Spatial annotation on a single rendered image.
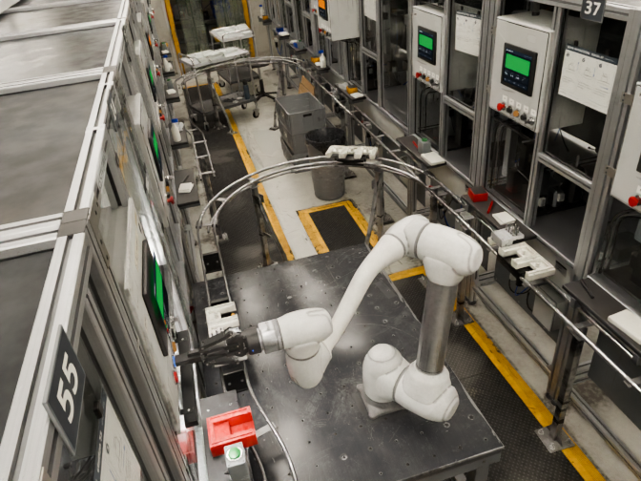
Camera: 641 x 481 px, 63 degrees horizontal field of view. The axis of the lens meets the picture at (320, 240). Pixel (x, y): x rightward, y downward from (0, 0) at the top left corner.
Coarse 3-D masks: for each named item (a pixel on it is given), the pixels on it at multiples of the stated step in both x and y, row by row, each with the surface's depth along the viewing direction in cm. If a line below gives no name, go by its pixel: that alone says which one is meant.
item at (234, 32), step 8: (216, 32) 805; (224, 32) 784; (232, 32) 754; (240, 32) 787; (248, 32) 768; (224, 40) 755; (232, 40) 759; (240, 40) 839; (256, 56) 785; (224, 72) 841; (232, 72) 837; (240, 72) 833; (248, 72) 829; (232, 80) 796; (240, 80) 792; (248, 80) 797; (232, 88) 793
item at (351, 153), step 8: (328, 152) 387; (336, 152) 390; (344, 152) 384; (352, 152) 387; (360, 152) 382; (368, 152) 384; (376, 152) 382; (344, 160) 385; (352, 160) 383; (360, 160) 381
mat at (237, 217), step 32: (192, 96) 828; (192, 128) 707; (224, 128) 696; (224, 160) 606; (224, 192) 539; (224, 224) 483; (256, 224) 478; (224, 256) 439; (256, 256) 435; (288, 256) 432
